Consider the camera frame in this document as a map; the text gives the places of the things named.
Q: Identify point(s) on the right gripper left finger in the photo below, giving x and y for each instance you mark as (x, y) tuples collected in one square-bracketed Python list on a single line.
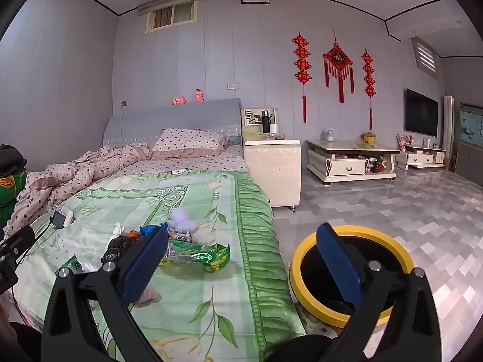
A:
[(70, 332)]

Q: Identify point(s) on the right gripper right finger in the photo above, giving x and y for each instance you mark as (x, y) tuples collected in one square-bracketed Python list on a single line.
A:
[(412, 332)]

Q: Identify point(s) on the blue rubber glove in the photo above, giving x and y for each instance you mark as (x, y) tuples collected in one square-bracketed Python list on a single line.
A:
[(146, 231)]

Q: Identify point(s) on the pink snack wrapper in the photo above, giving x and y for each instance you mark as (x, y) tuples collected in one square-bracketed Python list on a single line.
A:
[(184, 237)]

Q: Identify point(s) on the white foam net ball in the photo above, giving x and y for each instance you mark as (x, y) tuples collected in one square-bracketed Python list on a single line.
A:
[(179, 221)]

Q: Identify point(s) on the green snack bag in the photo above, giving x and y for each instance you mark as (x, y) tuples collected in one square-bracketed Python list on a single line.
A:
[(213, 257)]

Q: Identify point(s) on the black plastic bag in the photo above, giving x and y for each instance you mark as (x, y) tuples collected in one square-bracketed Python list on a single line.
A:
[(117, 247)]

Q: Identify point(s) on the orange peel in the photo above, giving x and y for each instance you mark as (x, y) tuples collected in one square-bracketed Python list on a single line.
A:
[(133, 234)]

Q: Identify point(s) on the yellow rimmed trash bin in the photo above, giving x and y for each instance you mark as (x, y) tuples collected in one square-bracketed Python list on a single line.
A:
[(328, 271)]

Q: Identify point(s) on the black power adapter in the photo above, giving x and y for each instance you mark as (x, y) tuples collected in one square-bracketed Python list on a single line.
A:
[(58, 220)]

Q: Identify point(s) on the green patterned cushion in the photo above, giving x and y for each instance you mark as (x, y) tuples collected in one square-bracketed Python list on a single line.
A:
[(10, 187)]

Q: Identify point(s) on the white charger box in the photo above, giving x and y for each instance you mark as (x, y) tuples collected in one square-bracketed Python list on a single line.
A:
[(69, 214)]

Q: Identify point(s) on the pink polka dot duvet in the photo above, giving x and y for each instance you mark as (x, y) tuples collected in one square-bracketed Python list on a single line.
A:
[(58, 182)]

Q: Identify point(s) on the black cloth on cushion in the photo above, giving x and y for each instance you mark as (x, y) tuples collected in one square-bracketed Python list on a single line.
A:
[(11, 160)]

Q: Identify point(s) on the small white tissue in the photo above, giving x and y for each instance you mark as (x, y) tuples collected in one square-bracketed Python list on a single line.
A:
[(118, 231)]

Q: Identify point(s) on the green floral bedspread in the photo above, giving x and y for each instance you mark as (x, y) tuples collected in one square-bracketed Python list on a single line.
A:
[(220, 293)]

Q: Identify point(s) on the white tv stand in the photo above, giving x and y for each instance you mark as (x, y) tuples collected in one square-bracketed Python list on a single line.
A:
[(420, 157)]

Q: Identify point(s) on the white coffee table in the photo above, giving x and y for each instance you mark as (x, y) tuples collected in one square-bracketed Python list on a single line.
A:
[(344, 161)]

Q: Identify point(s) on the fish tank cabinet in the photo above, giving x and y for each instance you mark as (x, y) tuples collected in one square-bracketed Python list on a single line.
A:
[(469, 162)]

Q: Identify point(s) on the yellow toy on table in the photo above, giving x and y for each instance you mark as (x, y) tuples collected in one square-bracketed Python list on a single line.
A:
[(369, 138)]

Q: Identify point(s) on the pink polka dot pillow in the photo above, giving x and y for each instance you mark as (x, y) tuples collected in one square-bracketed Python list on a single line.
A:
[(188, 143)]

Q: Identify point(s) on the small white bottle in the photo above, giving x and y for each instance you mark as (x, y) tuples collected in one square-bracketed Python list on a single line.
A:
[(330, 135)]

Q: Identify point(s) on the white bedside cabinet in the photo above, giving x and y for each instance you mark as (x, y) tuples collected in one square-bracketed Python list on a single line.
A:
[(273, 160)]

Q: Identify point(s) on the left pink plush toy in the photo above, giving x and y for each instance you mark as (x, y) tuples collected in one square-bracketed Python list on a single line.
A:
[(178, 101)]

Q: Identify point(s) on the pink plush toy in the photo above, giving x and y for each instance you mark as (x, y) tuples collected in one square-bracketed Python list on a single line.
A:
[(178, 101), (198, 96)]

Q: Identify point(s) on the white standing air conditioner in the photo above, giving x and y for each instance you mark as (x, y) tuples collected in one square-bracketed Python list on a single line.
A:
[(448, 129)]

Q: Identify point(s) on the black thermos bottle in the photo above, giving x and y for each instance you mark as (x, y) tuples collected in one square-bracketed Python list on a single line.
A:
[(266, 122)]

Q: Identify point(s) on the right pink plush toy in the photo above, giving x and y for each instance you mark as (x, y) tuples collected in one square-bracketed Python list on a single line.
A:
[(198, 96)]

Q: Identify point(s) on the grey bed headboard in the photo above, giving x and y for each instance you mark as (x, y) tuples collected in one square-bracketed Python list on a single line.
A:
[(218, 116)]

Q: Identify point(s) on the right red knot decoration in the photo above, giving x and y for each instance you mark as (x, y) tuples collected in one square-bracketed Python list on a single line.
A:
[(370, 82)]

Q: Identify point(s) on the red knot decoration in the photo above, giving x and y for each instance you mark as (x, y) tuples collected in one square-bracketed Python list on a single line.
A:
[(370, 82), (303, 66)]

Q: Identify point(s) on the centre red fu decoration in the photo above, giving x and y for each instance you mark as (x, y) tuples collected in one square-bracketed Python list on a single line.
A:
[(339, 66)]

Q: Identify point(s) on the left red knot decoration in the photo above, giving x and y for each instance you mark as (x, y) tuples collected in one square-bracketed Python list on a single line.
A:
[(303, 66)]

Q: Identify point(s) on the black wall television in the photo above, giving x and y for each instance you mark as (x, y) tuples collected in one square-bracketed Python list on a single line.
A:
[(421, 114)]

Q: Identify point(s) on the wall vent louvre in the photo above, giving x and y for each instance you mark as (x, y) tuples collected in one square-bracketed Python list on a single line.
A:
[(426, 58)]

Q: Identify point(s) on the high wall window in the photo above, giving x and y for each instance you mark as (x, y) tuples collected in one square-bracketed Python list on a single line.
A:
[(173, 16)]

